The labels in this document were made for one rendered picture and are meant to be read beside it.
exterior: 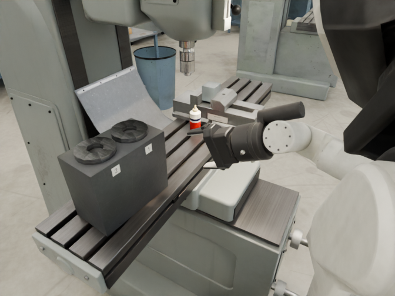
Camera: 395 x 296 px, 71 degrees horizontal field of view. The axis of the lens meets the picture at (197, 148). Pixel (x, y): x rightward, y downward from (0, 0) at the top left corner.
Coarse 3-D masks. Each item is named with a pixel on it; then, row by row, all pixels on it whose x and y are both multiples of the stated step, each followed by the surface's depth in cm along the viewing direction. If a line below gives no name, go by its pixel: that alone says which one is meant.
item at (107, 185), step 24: (96, 144) 63; (120, 144) 64; (144, 144) 65; (72, 168) 58; (96, 168) 57; (120, 168) 61; (144, 168) 68; (72, 192) 65; (96, 192) 58; (120, 192) 64; (144, 192) 71; (96, 216) 63; (120, 216) 67
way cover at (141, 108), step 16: (112, 80) 110; (128, 80) 116; (80, 96) 98; (96, 96) 103; (112, 96) 109; (128, 96) 115; (144, 96) 122; (96, 112) 102; (112, 112) 108; (128, 112) 113; (144, 112) 119; (160, 112) 124; (96, 128) 101; (160, 128) 118
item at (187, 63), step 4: (180, 56) 84; (184, 56) 83; (188, 56) 83; (192, 56) 84; (180, 60) 85; (184, 60) 84; (188, 60) 84; (192, 60) 85; (180, 64) 86; (184, 64) 85; (188, 64) 85; (192, 64) 85; (180, 68) 86; (184, 68) 85; (188, 68) 85; (192, 68) 86; (184, 72) 86; (188, 72) 86; (192, 72) 87
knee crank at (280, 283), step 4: (280, 280) 98; (272, 284) 98; (276, 284) 96; (280, 284) 96; (284, 284) 96; (272, 288) 98; (276, 288) 96; (280, 288) 95; (284, 288) 95; (276, 292) 95; (280, 292) 95; (284, 292) 96; (288, 292) 96; (292, 292) 96
